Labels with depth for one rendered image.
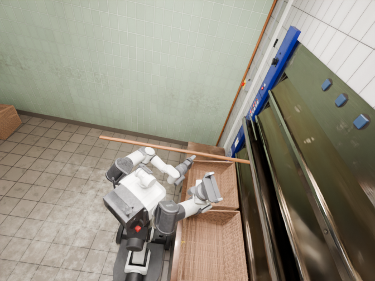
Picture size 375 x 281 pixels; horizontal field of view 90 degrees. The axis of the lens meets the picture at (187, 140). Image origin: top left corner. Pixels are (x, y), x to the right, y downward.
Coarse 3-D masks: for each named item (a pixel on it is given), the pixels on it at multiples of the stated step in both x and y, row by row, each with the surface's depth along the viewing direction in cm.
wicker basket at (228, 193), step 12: (192, 168) 226; (204, 168) 224; (216, 168) 221; (228, 168) 217; (192, 180) 216; (216, 180) 221; (228, 180) 207; (228, 192) 197; (216, 204) 199; (228, 204) 188
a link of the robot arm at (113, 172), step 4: (128, 160) 124; (112, 168) 116; (116, 168) 114; (108, 172) 119; (112, 172) 116; (116, 172) 115; (120, 172) 115; (108, 176) 119; (112, 176) 117; (116, 176) 117; (116, 180) 121
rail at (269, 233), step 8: (248, 136) 153; (256, 168) 129; (256, 176) 125; (264, 200) 112; (264, 208) 108; (264, 216) 105; (272, 240) 96; (272, 248) 93; (272, 256) 91; (280, 280) 84
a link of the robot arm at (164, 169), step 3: (165, 165) 142; (168, 165) 142; (162, 168) 141; (165, 168) 139; (168, 168) 138; (171, 168) 139; (174, 168) 140; (162, 171) 141; (165, 171) 138; (168, 171) 137; (171, 171) 138; (174, 171) 139; (177, 171) 140; (168, 174) 138; (171, 174) 137; (174, 174) 137; (177, 174) 138; (174, 177) 136; (177, 177) 138
